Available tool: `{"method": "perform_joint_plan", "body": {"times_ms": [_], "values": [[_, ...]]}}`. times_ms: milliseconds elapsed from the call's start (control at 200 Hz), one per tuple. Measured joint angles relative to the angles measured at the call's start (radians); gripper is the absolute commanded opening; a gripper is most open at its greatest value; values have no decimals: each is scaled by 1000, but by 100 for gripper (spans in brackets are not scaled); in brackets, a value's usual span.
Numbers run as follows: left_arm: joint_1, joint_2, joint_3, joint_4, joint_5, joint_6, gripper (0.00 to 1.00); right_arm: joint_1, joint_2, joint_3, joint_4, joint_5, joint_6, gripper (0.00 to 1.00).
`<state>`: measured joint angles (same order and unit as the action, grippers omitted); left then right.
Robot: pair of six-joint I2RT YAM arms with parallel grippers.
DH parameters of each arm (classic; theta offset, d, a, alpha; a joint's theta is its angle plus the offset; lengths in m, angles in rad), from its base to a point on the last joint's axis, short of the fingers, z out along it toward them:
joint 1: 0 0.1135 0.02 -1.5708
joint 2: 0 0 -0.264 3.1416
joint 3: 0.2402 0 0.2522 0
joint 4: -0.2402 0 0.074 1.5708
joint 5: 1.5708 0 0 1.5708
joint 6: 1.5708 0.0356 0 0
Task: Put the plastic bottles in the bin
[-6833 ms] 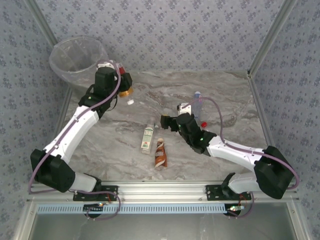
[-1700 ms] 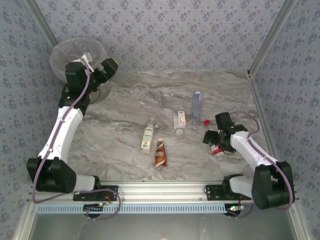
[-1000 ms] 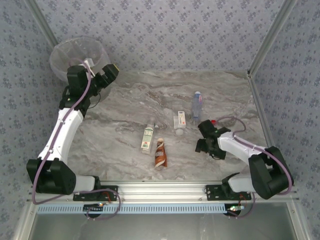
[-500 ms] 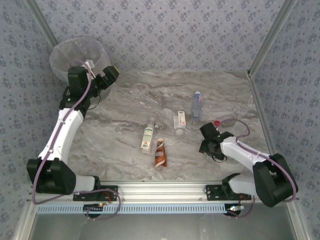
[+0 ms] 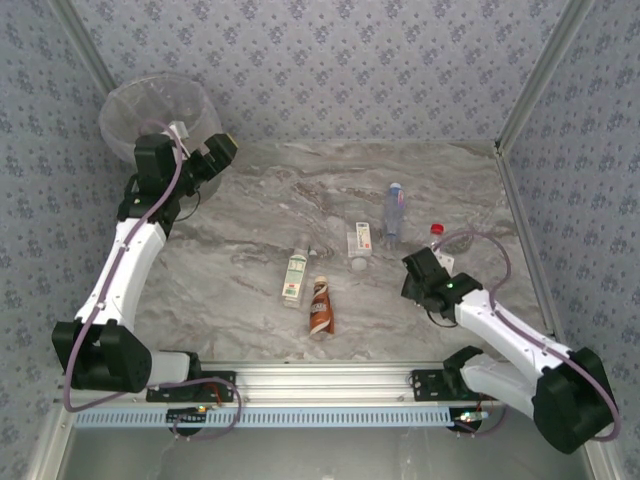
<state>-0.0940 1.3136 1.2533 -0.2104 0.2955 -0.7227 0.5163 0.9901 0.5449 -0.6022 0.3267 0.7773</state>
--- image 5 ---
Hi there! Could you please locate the small circuit board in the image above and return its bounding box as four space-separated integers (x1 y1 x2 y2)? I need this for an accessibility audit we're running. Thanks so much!
166 407 210 436
451 408 490 435

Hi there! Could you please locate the clear bottle red teal label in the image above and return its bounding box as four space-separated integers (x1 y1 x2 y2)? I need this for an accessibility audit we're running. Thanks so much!
428 223 474 256

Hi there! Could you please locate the aluminium corner post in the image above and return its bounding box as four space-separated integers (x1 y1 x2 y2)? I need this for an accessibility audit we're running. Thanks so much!
493 0 597 151
48 0 121 99

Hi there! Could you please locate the clear bottle blue cap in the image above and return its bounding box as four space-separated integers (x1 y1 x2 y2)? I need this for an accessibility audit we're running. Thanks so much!
382 182 407 250

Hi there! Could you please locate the grey metal lower panel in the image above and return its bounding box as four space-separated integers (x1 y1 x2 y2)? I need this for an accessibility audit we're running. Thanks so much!
27 403 619 480

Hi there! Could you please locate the clear plastic bin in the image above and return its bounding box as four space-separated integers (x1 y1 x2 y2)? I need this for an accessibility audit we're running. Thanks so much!
97 73 225 196

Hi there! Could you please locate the brown chocolate drink bottle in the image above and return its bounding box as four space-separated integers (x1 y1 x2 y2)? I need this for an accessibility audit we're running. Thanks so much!
308 275 336 342

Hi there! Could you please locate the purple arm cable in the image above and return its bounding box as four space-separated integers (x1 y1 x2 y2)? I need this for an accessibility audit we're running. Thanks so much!
62 118 244 442
432 229 622 444

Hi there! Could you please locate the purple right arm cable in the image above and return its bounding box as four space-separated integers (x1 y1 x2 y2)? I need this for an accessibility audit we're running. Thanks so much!
432 229 622 444

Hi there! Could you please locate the clear bottle green white label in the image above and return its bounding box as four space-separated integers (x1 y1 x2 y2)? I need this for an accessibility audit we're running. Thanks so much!
280 237 312 309

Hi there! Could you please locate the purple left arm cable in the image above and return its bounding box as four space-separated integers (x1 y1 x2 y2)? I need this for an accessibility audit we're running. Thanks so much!
62 118 244 442

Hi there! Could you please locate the small bottle white orange label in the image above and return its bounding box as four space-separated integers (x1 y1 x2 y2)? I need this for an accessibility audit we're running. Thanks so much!
346 221 375 272

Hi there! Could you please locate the aluminium table side rail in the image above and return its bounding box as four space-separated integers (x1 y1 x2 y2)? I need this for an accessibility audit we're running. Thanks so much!
493 142 569 351

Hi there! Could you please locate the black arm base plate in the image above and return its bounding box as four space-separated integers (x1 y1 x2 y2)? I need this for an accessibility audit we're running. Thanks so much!
410 368 504 402
145 369 237 404

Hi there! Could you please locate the aluminium mounting rail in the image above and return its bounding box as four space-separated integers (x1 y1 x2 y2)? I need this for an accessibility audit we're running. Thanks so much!
53 360 539 407

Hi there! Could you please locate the white slotted cable duct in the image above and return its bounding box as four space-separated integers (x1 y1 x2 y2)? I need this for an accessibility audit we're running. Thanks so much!
73 406 457 430

